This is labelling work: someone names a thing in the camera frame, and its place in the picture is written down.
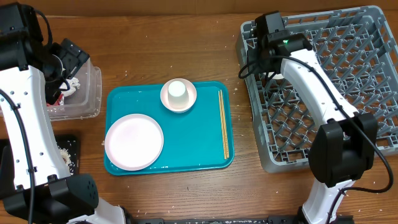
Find white paper cup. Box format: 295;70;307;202
168;80;189;108

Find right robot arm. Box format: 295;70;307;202
250;12;377;223

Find red snack wrapper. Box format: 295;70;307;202
47;93;64;106

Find white round bowl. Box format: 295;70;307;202
267;73;284;80

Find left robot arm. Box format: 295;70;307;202
1;2;133;223

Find small pink saucer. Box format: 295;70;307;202
160;78;197;113

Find large pink plate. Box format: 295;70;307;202
104;114;164;171

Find white tissue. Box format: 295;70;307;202
60;77;80;97

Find wooden chopstick left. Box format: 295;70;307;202
218;90;228;160

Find rice and food scraps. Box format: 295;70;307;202
57;140;80;175

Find teal plastic tray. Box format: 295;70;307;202
105;81;234;175

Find wooden chopstick right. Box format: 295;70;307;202
222;91;229;158

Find grey dishwasher rack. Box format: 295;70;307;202
245;6;397;173

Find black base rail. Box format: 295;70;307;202
124;216;355;224

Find wooden chopstick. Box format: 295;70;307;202
222;91;229;158
218;90;228;160

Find black waste tray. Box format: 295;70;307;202
0;134;81;200

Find clear plastic bin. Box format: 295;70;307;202
0;55;103;121

